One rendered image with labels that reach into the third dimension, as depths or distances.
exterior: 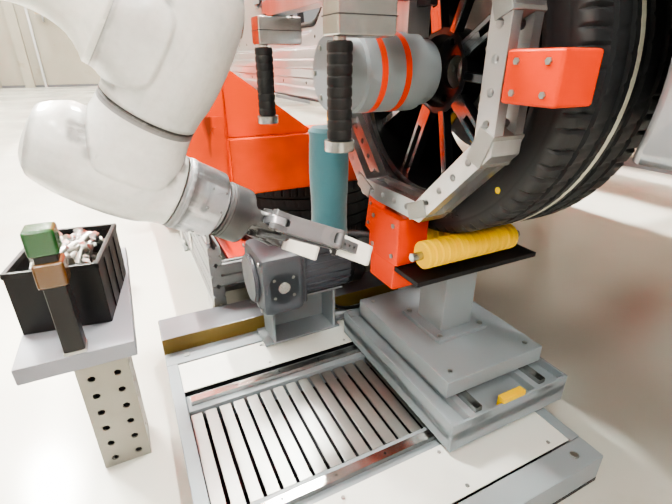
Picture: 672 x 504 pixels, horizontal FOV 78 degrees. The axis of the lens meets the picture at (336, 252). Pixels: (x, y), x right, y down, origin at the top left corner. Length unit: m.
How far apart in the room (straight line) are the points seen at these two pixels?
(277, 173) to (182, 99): 0.81
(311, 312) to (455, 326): 0.50
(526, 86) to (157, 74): 0.45
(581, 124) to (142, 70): 0.58
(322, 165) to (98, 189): 0.54
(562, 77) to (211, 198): 0.45
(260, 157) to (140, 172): 0.76
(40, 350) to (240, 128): 0.71
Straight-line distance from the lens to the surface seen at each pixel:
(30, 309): 0.86
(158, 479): 1.16
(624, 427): 1.40
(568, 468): 1.12
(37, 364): 0.80
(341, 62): 0.61
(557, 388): 1.21
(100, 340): 0.81
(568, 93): 0.63
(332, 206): 0.95
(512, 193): 0.78
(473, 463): 1.06
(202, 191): 0.52
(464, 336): 1.15
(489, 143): 0.68
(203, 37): 0.45
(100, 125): 0.48
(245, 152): 1.21
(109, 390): 1.08
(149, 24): 0.44
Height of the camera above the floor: 0.87
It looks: 24 degrees down
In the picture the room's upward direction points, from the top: straight up
